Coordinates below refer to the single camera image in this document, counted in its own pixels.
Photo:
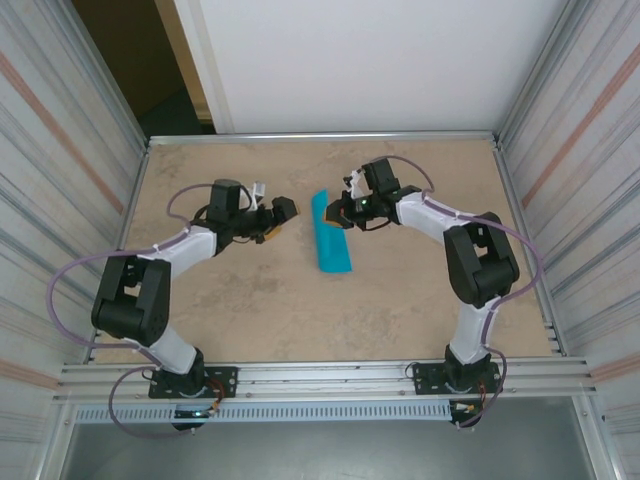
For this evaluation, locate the teal cloth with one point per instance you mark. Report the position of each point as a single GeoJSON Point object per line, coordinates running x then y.
{"type": "Point", "coordinates": [332, 250]}

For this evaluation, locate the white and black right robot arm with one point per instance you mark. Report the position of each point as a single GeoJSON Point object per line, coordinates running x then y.
{"type": "Point", "coordinates": [480, 270]}

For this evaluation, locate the grey metal sheet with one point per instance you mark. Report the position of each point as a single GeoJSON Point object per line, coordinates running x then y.
{"type": "Point", "coordinates": [325, 455]}

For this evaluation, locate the beige door edge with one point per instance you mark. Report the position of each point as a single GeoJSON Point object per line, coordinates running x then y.
{"type": "Point", "coordinates": [181, 50]}

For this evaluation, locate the small green-lit circuit board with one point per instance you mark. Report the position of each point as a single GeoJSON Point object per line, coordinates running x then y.
{"type": "Point", "coordinates": [195, 413]}

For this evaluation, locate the long aluminium table edge rail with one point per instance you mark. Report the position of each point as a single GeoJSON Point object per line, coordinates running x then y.
{"type": "Point", "coordinates": [325, 137]}

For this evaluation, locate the short aluminium table edge rail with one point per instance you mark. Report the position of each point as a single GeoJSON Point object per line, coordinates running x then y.
{"type": "Point", "coordinates": [504, 170]}
{"type": "Point", "coordinates": [136, 192]}

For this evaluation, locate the white door frame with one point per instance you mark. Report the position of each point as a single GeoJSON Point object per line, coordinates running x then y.
{"type": "Point", "coordinates": [207, 75]}

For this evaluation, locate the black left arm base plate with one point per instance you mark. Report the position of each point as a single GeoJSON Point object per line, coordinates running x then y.
{"type": "Point", "coordinates": [225, 380]}

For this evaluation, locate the wide aluminium mounting rail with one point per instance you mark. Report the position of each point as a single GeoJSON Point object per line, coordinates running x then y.
{"type": "Point", "coordinates": [325, 380]}

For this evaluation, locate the aluminium upright post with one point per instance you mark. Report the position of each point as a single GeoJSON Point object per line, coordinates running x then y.
{"type": "Point", "coordinates": [117, 85]}
{"type": "Point", "coordinates": [535, 75]}

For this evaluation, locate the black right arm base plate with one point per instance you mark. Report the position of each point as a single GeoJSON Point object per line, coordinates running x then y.
{"type": "Point", "coordinates": [425, 380]}

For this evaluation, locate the aluminium frame leg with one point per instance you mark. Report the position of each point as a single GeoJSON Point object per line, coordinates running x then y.
{"type": "Point", "coordinates": [595, 440]}
{"type": "Point", "coordinates": [55, 440]}

